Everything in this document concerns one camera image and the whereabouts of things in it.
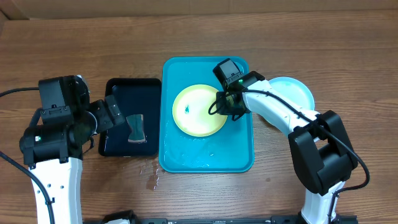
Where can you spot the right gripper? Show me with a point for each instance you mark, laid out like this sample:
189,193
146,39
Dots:
224,109

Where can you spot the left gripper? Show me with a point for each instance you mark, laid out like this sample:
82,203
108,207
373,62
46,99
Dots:
106,121

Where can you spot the green scrubbing sponge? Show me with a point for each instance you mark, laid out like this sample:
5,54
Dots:
136,124

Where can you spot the yellow plate with stain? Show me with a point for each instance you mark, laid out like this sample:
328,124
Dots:
190,111

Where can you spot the white plate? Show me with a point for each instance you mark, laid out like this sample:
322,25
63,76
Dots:
296,94

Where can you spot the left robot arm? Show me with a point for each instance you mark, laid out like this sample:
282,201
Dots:
52,150

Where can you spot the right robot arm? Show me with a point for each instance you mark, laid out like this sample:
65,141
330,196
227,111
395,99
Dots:
321,151

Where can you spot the black tray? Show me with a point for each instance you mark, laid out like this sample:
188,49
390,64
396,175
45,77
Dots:
133,96

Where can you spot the teal serving tray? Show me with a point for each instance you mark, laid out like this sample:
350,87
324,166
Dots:
229,150

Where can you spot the black mounting rail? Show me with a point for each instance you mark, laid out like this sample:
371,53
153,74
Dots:
128,216

